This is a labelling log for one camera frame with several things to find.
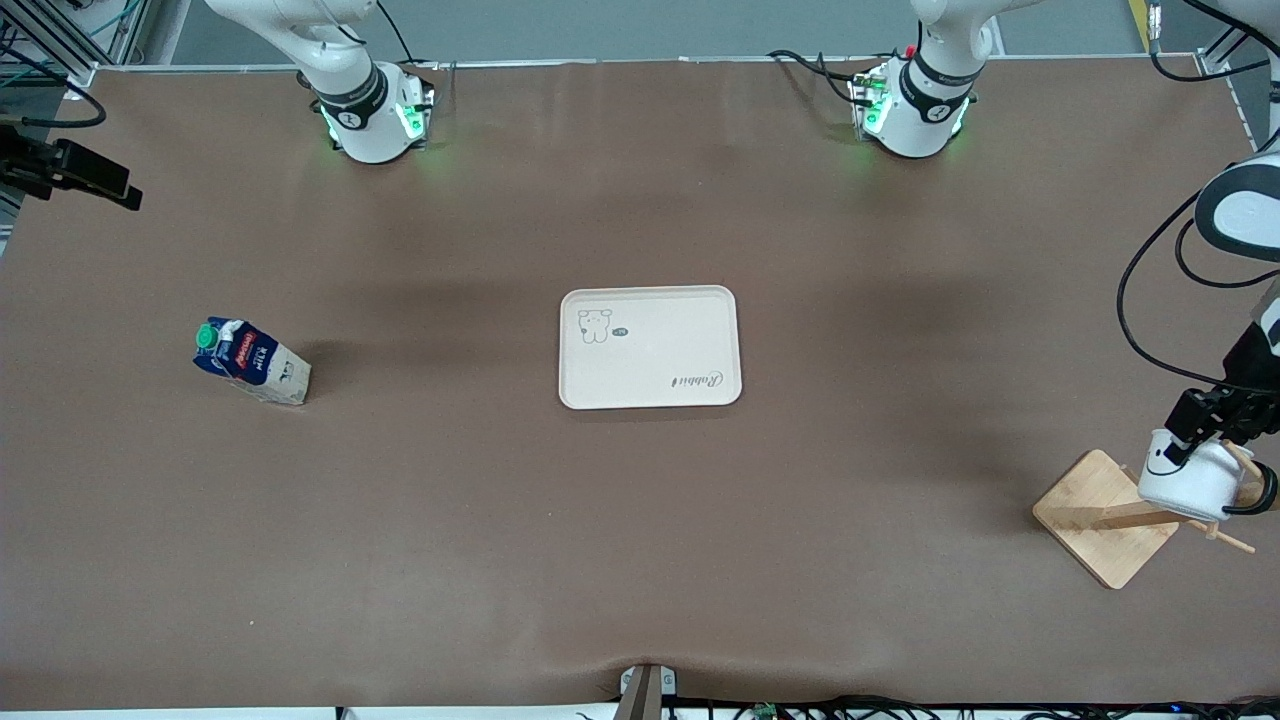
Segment white smiley cup black handle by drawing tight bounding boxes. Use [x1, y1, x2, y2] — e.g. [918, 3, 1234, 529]
[1137, 428, 1280, 523]

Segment blue milk carton green cap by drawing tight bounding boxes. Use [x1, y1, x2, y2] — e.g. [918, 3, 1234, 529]
[193, 318, 312, 406]

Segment wooden cup stand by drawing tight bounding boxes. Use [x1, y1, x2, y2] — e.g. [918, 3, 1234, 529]
[1032, 440, 1280, 591]

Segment cream rectangular rabbit tray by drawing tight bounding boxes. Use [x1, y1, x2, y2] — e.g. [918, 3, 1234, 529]
[558, 285, 743, 411]

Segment grey table edge clamp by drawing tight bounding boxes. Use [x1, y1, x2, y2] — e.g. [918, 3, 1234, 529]
[618, 662, 679, 720]

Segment aluminium frame with cables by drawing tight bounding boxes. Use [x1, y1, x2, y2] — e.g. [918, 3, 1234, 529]
[0, 0, 151, 91]

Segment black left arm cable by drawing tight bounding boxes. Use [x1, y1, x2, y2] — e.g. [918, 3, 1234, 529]
[1116, 188, 1280, 396]

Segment aluminium frame post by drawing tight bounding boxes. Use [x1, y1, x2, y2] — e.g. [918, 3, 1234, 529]
[1198, 0, 1280, 141]

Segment thin black cable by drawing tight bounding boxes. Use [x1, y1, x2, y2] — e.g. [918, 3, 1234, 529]
[375, 0, 456, 93]

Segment black cable with grey plug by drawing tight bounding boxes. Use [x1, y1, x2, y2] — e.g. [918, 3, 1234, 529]
[1148, 0, 1280, 83]

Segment black cables at arm base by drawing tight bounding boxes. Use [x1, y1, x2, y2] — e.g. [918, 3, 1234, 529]
[768, 48, 873, 106]

